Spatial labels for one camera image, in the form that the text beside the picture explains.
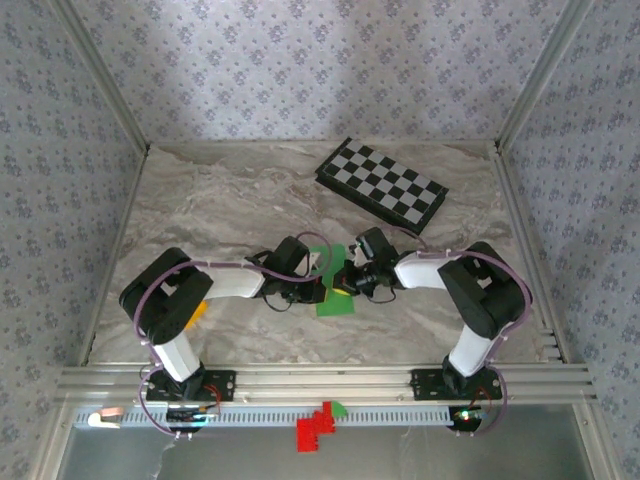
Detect grey metal sheet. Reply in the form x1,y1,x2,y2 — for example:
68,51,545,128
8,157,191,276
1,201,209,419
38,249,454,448
57,427,599,480

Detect folded black chessboard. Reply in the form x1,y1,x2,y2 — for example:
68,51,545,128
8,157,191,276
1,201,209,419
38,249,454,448
314,136,450,239

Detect yellow block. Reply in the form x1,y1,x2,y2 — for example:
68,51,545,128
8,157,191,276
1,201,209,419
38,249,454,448
187,299,207,331

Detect red toy brick stack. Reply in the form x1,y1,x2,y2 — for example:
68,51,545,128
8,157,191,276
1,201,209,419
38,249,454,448
296,401,337,454

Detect black controller board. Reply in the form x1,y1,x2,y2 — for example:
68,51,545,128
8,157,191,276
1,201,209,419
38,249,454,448
166,405,221,432
448,404,485,434

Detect thin black cable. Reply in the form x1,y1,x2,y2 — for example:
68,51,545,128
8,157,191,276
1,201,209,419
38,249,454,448
364,287,401,305
262,294,301,314

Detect purple cable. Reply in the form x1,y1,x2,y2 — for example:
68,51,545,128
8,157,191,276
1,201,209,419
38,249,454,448
384,224,534,439
134,230,334,441

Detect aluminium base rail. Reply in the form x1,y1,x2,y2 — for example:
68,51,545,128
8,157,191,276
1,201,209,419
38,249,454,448
54,363,599,405

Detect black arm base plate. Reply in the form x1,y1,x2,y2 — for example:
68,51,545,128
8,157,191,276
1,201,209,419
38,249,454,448
146,368,237,404
410,368,503,403

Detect grey slotted cable duct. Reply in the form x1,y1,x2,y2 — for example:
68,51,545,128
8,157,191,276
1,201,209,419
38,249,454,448
73,405,484,429

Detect aluminium side rail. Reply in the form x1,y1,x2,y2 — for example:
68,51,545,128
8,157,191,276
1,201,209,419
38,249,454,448
78,147,150,365
491,144,574,365

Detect aluminium frame post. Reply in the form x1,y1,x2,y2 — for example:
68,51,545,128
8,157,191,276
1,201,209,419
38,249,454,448
496,0,597,154
47,0,152,154

